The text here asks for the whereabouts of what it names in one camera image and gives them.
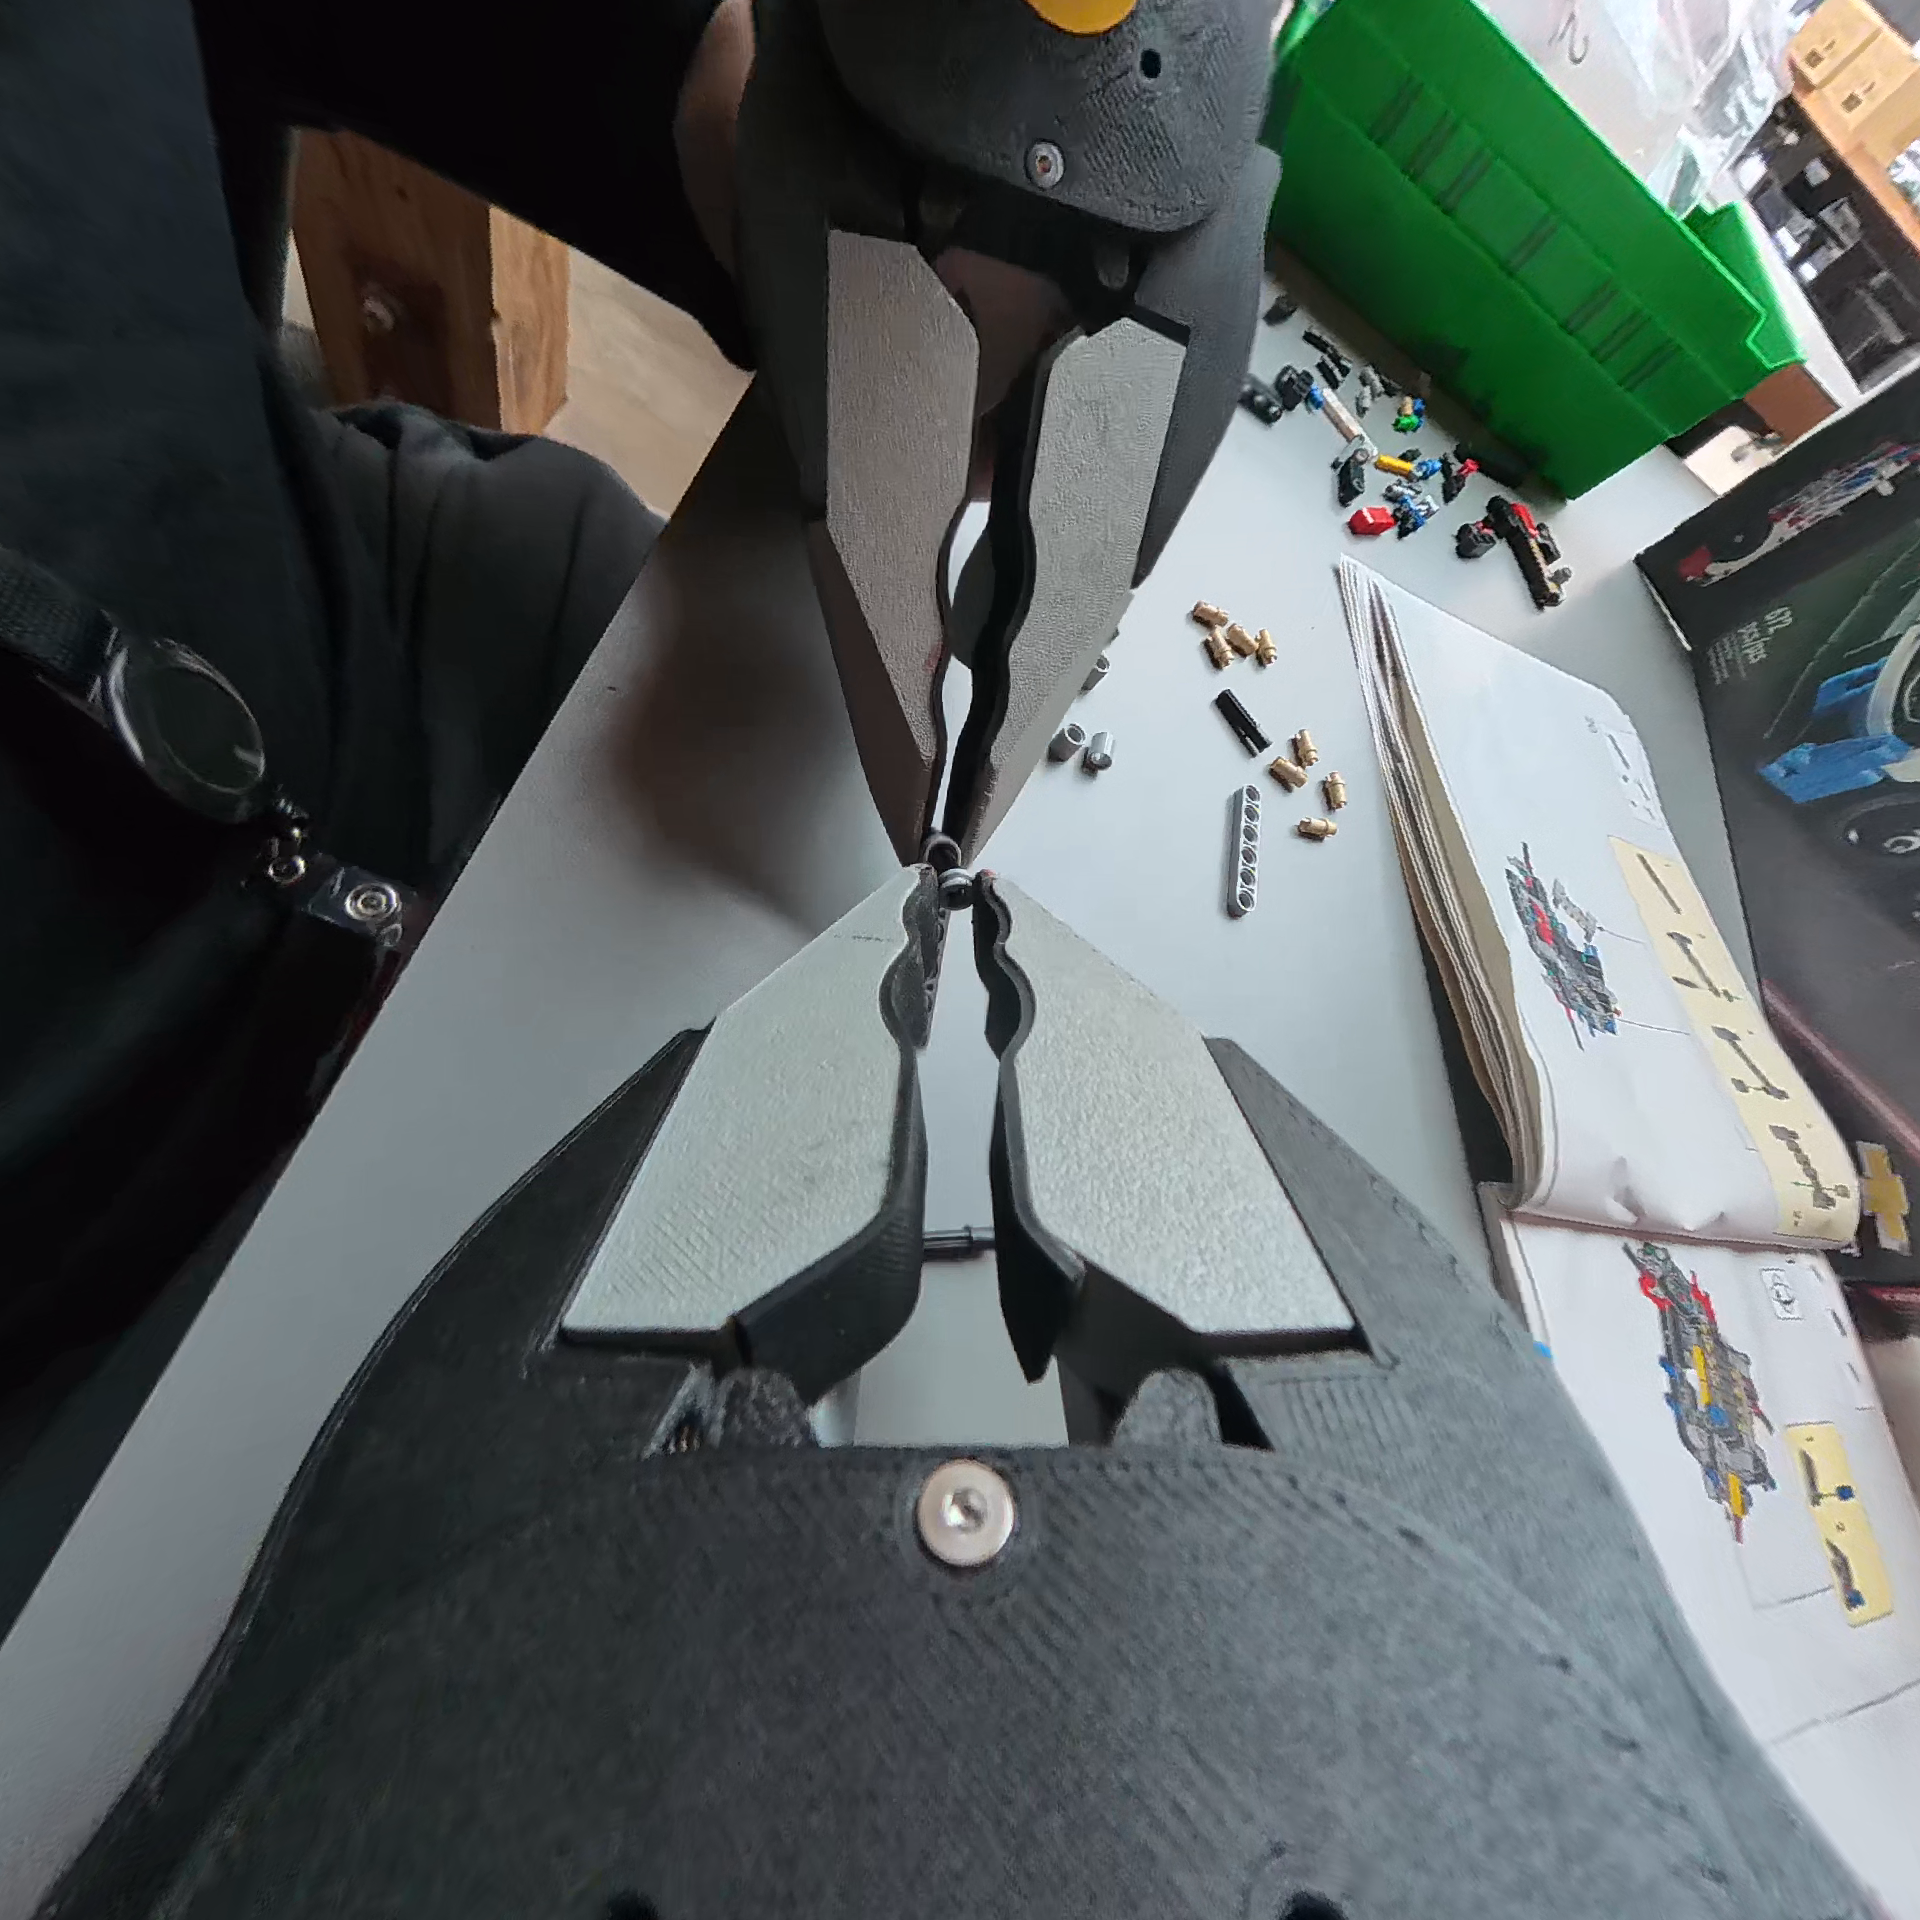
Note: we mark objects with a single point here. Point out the clear badge holder with clip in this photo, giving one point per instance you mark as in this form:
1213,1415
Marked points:
336,902

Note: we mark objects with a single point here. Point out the open lego instruction booklet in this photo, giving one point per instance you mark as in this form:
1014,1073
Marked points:
1623,1081

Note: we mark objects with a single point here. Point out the grey lego beam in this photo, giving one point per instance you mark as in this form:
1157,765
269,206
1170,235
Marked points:
1242,846

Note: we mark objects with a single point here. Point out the black round badge reel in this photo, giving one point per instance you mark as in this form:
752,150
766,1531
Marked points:
188,734

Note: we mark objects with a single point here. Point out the short black lego connector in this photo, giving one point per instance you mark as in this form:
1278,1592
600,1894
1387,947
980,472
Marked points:
1242,717

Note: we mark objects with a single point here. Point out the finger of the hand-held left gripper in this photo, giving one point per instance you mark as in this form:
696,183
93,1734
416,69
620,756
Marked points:
1089,507
894,496

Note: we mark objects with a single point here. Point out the pile of loose lego pieces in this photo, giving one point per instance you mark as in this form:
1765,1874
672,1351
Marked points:
1373,521

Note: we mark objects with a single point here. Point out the black lego set box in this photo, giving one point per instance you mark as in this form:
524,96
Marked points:
1846,841

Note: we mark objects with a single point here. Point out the person's left hand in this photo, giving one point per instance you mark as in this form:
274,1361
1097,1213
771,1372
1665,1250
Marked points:
711,135

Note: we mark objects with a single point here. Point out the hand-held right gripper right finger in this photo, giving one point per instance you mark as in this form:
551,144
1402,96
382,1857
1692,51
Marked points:
1170,1169

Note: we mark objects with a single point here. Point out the green plastic bin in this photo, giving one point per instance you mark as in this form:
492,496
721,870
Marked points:
1500,224

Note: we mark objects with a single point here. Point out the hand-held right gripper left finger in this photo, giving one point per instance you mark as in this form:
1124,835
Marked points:
746,1169

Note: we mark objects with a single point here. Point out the wooden cabinet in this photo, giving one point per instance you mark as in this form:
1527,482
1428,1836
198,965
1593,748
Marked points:
410,303

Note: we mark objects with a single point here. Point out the black lego axle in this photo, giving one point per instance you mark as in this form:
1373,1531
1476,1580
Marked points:
941,877

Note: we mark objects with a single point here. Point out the cardboard box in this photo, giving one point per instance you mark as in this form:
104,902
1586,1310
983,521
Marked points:
1846,57

